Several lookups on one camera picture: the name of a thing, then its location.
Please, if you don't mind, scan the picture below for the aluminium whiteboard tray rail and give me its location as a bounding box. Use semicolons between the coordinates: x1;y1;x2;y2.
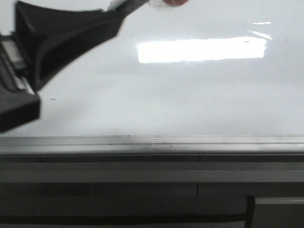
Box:
0;135;304;156

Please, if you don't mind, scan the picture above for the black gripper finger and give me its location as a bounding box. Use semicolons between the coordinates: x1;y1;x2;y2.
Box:
14;1;124;91

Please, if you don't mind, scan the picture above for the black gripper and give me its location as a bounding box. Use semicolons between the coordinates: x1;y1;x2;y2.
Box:
0;35;41;133

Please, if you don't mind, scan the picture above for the white whiteboard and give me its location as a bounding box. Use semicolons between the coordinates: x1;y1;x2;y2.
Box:
4;0;304;137

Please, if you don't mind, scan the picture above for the orange round magnet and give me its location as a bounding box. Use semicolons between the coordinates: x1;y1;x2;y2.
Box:
163;0;189;7

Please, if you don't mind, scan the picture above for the white black whiteboard marker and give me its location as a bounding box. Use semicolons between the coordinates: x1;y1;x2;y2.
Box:
107;0;148;12

